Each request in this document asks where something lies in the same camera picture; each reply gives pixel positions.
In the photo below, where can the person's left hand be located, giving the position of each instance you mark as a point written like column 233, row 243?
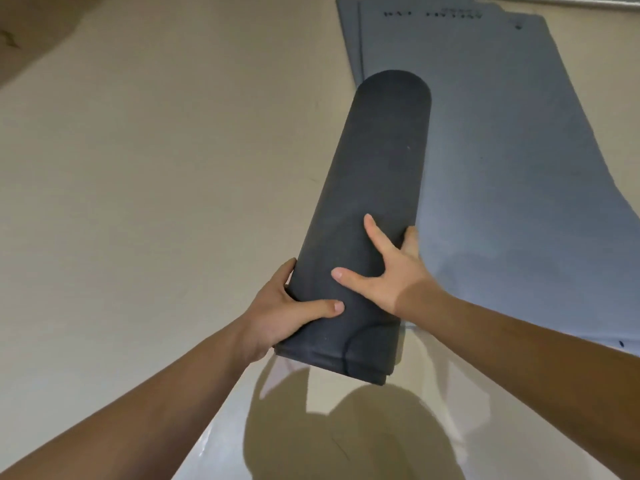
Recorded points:
column 275, row 314

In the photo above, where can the person's right forearm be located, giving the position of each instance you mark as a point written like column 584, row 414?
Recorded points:
column 540, row 369

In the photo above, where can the person's left forearm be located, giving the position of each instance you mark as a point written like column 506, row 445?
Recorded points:
column 140, row 419

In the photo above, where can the person's right hand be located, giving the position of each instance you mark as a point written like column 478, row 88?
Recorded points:
column 405, row 279

